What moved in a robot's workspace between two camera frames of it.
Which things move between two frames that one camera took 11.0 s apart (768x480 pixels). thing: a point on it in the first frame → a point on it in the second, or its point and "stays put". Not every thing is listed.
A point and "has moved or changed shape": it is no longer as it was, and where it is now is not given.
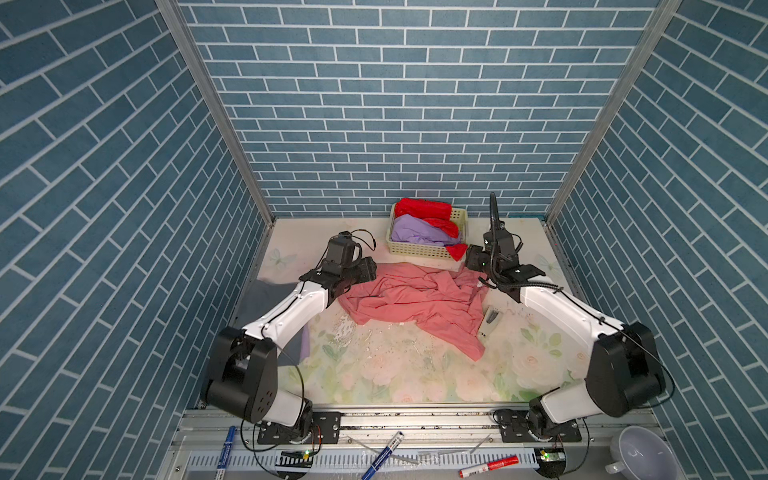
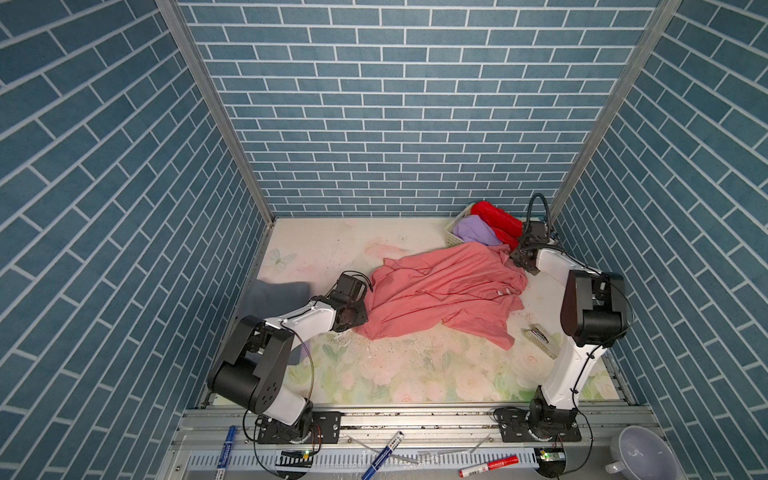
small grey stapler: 488,321 → 538,336
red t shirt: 438,214 → 508,228
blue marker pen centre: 394,443 stays put
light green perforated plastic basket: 458,218 → 451,238
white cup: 640,453 stays put
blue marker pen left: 221,474 stays put
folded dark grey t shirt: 266,295 stays put
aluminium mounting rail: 422,444 stays put
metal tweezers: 421,453 stays put
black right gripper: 473,255 → 517,254
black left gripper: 366,270 → 363,316
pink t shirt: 446,294 has moved or changed shape
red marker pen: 474,470 stays put
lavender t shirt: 410,229 → 471,228
